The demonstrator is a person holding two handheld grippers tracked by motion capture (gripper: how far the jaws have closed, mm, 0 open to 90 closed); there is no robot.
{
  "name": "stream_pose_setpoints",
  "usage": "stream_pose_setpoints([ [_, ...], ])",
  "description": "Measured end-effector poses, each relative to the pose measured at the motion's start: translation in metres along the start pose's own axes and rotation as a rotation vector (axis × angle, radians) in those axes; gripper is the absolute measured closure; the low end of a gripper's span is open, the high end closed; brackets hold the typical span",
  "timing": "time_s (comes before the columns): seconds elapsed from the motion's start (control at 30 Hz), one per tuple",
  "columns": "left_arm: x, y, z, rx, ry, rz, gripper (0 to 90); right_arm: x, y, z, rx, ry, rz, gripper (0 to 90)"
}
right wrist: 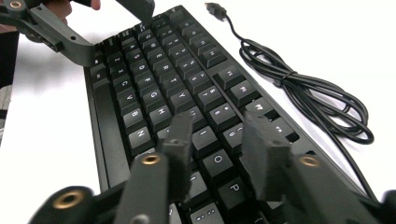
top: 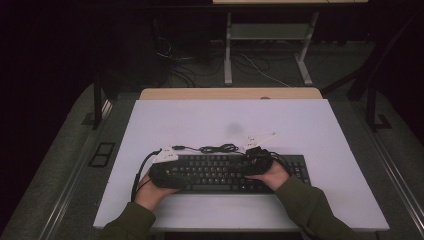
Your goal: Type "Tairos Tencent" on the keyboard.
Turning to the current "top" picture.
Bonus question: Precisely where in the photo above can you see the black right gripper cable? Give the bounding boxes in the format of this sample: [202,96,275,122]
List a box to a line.
[269,151,295,176]

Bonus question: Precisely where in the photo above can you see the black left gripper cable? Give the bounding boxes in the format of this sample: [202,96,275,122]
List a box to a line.
[130,149,163,203]

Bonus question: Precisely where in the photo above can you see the black computer keyboard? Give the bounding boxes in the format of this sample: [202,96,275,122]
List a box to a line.
[165,153,312,195]

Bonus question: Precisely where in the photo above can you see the white board sheet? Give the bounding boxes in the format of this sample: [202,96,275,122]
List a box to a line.
[93,98,390,232]

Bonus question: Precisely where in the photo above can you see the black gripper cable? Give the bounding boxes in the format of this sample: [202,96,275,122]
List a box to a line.
[269,151,295,176]
[130,149,163,203]

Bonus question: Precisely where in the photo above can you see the black floor socket frame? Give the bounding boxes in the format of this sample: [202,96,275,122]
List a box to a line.
[87,141,117,168]

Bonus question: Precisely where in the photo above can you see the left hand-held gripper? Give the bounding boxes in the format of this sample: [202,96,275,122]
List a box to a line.
[148,145,188,190]

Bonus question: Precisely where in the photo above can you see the person's right hand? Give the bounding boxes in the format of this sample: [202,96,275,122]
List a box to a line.
[246,161,290,192]

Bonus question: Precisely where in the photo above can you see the person's left hand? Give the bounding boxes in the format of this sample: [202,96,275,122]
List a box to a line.
[133,175,179,213]

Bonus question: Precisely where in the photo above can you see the white metal desk frame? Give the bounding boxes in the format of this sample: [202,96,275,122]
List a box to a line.
[212,0,369,87]

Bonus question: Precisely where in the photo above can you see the cables on floor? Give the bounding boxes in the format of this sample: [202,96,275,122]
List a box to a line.
[155,36,292,89]

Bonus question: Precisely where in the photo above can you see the black keyboard cable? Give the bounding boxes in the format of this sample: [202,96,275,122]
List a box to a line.
[171,143,248,156]

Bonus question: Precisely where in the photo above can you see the black metal stand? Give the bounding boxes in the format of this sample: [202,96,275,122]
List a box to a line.
[90,74,117,131]
[320,9,424,133]

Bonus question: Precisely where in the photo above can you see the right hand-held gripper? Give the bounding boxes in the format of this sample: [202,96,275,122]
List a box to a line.
[238,132,278,177]

